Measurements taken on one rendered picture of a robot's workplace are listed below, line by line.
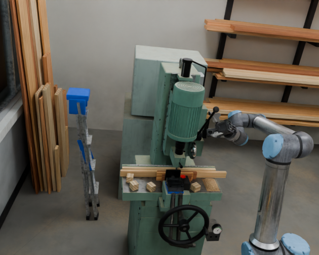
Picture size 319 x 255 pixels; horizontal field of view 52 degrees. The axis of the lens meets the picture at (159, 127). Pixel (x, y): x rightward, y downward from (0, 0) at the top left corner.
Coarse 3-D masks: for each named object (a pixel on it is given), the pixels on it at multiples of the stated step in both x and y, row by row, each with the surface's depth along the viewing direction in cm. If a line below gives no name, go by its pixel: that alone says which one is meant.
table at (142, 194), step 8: (128, 184) 196; (144, 184) 198; (160, 184) 199; (200, 184) 204; (128, 192) 189; (136, 192) 190; (144, 192) 191; (152, 192) 192; (160, 192) 192; (192, 192) 196; (200, 192) 197; (208, 192) 198; (216, 192) 198; (128, 200) 192; (136, 200) 193; (144, 200) 193; (152, 200) 194; (160, 200) 190; (192, 200) 198; (200, 200) 199; (208, 200) 200; (216, 200) 201; (160, 208) 186; (168, 208) 186
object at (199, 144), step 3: (195, 141) 217; (198, 141) 217; (201, 141) 217; (189, 144) 219; (198, 144) 218; (201, 144) 218; (189, 147) 219; (198, 147) 219; (201, 147) 219; (198, 150) 220; (201, 150) 221; (198, 153) 221; (201, 153) 222
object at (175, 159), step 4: (172, 148) 206; (172, 152) 203; (172, 156) 203; (176, 156) 198; (180, 156) 198; (184, 156) 199; (172, 160) 202; (176, 160) 197; (180, 160) 198; (184, 160) 198; (176, 164) 199; (184, 164) 200
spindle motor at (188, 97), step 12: (180, 84) 183; (192, 84) 185; (180, 96) 177; (192, 96) 175; (180, 108) 180; (192, 108) 179; (180, 120) 183; (192, 120) 182; (168, 132) 192; (180, 132) 186; (192, 132) 186
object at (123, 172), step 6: (120, 174) 202; (126, 174) 202; (138, 174) 203; (144, 174) 204; (150, 174) 204; (198, 174) 209; (204, 174) 210; (210, 174) 211; (216, 174) 211; (222, 174) 212
